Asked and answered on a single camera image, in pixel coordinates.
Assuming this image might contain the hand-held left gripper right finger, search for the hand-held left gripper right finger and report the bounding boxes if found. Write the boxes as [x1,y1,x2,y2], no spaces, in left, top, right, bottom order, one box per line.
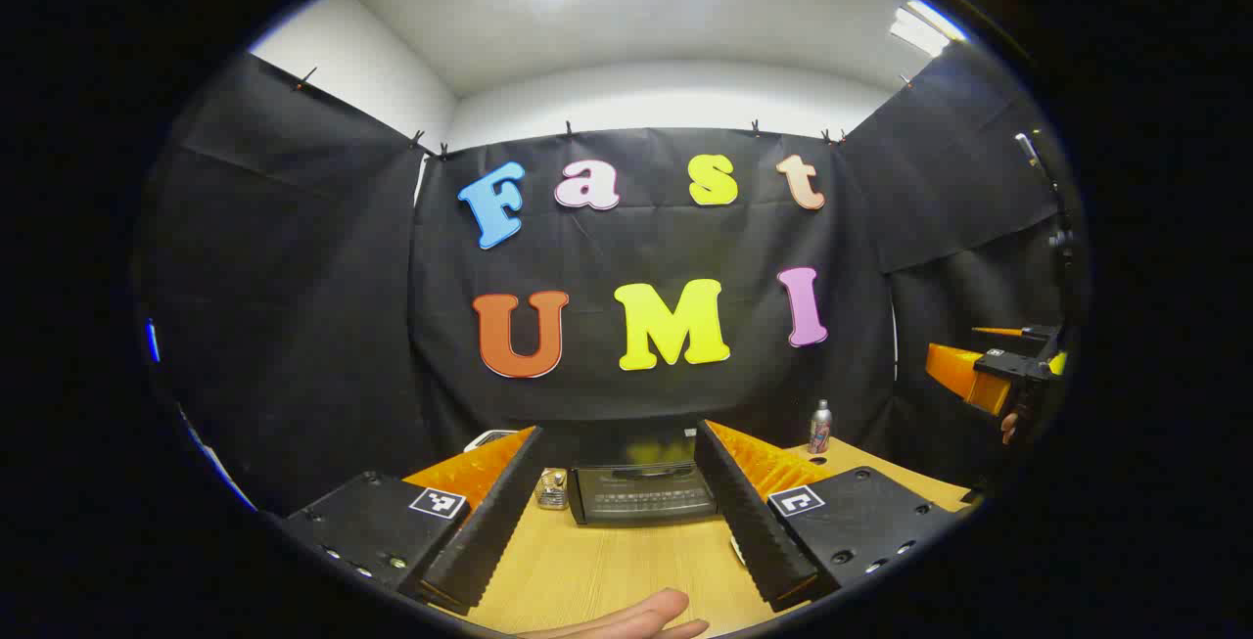
[695,420,958,613]

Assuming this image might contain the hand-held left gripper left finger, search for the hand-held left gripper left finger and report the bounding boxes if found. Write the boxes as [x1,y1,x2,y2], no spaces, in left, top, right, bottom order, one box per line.
[284,426,545,616]

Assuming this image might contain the black electric oven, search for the black electric oven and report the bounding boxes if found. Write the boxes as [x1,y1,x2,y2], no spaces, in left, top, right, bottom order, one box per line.
[566,435,723,527]

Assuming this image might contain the black metal stand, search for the black metal stand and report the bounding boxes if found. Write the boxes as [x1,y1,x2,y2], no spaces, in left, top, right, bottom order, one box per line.
[1013,130,1080,327]

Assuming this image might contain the black backdrop cloth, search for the black backdrop cloth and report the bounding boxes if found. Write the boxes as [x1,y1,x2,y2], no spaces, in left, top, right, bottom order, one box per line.
[132,40,1078,518]

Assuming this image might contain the small ceiling light panel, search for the small ceiling light panel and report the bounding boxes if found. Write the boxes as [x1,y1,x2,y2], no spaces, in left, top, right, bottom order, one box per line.
[889,0,967,59]

